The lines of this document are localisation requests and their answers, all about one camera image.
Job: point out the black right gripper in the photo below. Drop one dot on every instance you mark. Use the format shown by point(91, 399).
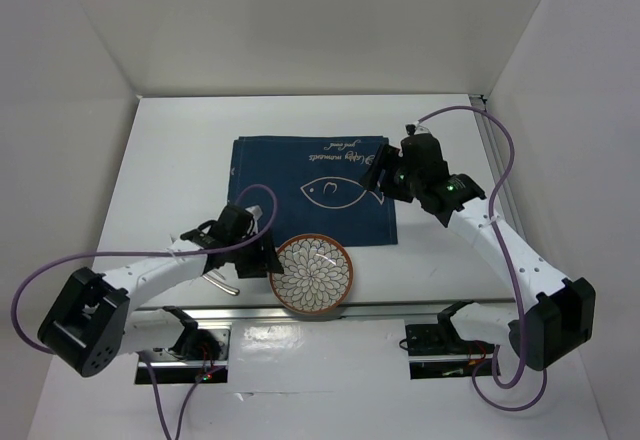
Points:
point(386, 158)

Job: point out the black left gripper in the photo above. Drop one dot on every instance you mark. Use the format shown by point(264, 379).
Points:
point(265, 259)

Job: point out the floral ceramic plate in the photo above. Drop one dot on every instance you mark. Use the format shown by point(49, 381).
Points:
point(317, 275)

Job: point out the blue fish placemat cloth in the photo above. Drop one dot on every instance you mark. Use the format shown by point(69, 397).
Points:
point(316, 182)

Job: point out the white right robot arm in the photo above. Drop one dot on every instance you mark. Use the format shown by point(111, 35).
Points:
point(554, 314)

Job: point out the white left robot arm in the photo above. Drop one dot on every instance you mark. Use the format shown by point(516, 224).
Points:
point(98, 316)

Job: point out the silver table knife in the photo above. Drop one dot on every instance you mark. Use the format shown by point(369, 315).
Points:
point(217, 279)

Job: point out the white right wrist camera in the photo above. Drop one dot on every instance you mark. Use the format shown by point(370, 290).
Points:
point(416, 129)

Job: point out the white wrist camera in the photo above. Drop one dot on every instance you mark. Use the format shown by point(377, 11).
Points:
point(416, 129)
point(256, 213)

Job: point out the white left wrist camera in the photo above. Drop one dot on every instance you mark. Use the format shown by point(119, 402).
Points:
point(256, 213)

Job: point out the aluminium right side rail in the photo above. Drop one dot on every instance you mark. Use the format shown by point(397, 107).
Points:
point(490, 136)

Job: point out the aluminium rail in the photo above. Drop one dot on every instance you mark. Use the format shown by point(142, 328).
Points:
point(490, 136)
point(412, 311)

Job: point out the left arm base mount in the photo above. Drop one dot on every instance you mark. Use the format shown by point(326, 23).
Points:
point(180, 348)

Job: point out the aluminium front rail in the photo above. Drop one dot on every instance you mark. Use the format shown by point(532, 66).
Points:
point(412, 311)

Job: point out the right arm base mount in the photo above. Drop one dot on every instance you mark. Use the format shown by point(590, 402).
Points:
point(433, 355)

